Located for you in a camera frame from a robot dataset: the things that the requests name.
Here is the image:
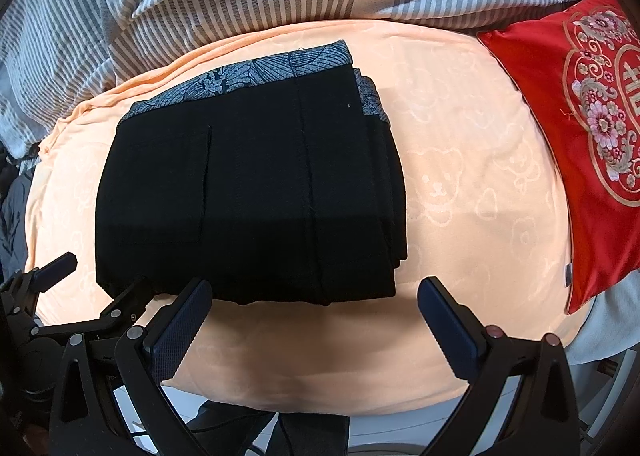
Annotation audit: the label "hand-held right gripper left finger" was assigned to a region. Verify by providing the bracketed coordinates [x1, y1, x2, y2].
[49, 279, 215, 456]

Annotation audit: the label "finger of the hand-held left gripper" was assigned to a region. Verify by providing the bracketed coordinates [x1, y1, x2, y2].
[29, 275, 161, 339]
[0, 252, 78, 307]

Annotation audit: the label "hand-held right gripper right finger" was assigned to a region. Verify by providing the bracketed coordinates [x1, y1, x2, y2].
[417, 276, 584, 456]

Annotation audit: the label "black pants with patterned waistband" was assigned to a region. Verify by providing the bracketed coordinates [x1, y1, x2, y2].
[95, 39, 410, 307]

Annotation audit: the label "grey garment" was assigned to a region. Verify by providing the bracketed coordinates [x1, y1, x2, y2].
[0, 146, 37, 279]

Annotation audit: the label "person's left leg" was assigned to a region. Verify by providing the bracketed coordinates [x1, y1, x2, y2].
[192, 401, 275, 456]

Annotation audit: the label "person's leg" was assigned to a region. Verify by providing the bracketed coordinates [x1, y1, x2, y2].
[279, 413, 349, 456]
[192, 401, 275, 456]

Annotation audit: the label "peach blanket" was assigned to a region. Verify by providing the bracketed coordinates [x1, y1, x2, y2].
[22, 19, 576, 417]

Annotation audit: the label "person's right leg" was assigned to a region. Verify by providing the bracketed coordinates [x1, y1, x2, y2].
[279, 413, 349, 456]

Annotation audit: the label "red embroidered cushion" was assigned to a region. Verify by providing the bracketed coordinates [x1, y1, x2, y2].
[477, 0, 640, 315]

